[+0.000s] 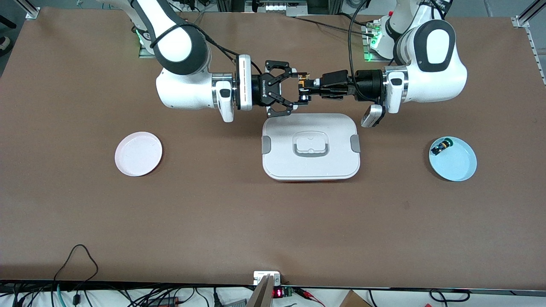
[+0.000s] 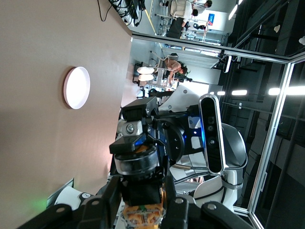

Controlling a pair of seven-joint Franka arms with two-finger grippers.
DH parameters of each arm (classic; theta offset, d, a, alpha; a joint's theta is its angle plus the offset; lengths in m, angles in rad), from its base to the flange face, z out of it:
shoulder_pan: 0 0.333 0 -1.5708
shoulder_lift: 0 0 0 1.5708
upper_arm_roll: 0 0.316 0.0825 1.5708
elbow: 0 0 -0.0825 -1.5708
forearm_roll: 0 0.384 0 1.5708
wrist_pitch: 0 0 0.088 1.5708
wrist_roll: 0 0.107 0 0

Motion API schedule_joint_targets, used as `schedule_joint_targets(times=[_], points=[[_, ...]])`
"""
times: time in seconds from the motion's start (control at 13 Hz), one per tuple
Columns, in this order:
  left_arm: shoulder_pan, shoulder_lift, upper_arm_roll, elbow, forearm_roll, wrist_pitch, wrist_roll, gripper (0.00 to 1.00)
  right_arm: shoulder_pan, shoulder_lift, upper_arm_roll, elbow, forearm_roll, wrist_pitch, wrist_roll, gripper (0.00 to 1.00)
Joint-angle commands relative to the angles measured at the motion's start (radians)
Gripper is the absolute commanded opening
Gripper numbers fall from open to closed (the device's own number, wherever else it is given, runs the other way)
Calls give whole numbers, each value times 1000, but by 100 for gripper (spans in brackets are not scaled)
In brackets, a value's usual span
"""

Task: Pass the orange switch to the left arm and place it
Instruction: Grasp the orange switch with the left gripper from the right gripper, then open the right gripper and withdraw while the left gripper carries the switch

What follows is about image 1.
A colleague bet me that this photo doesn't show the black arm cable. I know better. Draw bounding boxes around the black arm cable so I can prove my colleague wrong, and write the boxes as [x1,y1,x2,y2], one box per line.
[348,0,372,81]
[147,21,263,75]

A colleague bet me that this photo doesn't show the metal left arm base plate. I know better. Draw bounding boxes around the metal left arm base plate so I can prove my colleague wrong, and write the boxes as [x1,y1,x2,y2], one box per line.
[363,19,397,63]

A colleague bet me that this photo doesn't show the orange push button switch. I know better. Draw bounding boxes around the orange push button switch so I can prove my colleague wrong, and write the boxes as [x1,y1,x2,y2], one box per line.
[297,72,315,105]

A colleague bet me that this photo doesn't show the black cable to base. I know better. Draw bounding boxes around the black cable to base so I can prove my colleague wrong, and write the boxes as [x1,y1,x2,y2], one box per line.
[293,12,380,37]

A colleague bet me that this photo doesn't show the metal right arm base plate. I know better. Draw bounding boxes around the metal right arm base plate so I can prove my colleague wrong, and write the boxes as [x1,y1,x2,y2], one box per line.
[138,38,157,59]

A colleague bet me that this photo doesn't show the grey power strip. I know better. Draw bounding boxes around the grey power strip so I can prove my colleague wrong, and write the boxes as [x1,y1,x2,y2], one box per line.
[245,0,308,17]

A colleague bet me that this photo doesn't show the pink round plate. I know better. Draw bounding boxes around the pink round plate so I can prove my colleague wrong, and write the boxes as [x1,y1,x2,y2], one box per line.
[114,132,163,177]

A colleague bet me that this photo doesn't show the black cable loop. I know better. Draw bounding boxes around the black cable loop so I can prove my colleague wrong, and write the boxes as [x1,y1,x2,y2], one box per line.
[429,289,472,304]

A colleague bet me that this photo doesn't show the grey angled beam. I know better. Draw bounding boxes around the grey angled beam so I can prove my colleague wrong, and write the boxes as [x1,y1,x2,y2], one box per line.
[247,274,275,307]

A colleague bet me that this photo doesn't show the black power adapter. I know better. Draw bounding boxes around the black power adapter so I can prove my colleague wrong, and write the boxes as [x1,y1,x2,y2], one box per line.
[147,296,182,307]

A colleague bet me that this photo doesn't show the light blue round plate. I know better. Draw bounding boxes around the light blue round plate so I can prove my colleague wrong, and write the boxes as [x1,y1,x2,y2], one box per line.
[428,136,478,182]

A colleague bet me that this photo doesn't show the white lunch box grey handle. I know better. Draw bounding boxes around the white lunch box grey handle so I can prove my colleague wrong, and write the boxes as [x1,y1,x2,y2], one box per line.
[261,113,361,182]

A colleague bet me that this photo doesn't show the small white mounting block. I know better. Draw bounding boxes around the small white mounting block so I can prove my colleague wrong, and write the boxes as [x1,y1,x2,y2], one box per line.
[253,271,282,286]

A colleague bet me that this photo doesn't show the aluminium table rail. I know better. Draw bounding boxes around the aluminium table rail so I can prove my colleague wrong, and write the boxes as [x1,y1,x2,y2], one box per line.
[513,0,546,86]

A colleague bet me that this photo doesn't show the brown cardboard piece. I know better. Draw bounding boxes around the brown cardboard piece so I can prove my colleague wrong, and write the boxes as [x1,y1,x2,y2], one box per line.
[339,290,372,307]

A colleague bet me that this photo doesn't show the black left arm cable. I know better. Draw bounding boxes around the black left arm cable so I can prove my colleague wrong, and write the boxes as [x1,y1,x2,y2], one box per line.
[348,0,372,81]

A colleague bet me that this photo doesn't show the small black blue object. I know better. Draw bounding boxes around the small black blue object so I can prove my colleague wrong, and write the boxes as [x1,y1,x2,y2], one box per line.
[431,139,453,156]

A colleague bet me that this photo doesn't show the black chair base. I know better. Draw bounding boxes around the black chair base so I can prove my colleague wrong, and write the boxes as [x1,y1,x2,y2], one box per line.
[0,15,17,57]

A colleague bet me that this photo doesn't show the red clip leads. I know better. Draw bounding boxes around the red clip leads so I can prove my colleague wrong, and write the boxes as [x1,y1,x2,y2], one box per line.
[294,287,327,307]

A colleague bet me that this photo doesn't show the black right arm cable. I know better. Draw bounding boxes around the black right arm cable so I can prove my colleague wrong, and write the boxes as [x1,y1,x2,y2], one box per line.
[147,21,263,75]

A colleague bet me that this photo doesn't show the aluminium corner bracket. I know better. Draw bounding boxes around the aluminium corner bracket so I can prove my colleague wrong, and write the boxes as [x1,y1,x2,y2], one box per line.
[17,0,41,20]

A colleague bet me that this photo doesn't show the thin black looped cable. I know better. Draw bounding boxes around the thin black looped cable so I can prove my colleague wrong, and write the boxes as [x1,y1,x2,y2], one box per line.
[53,244,99,299]

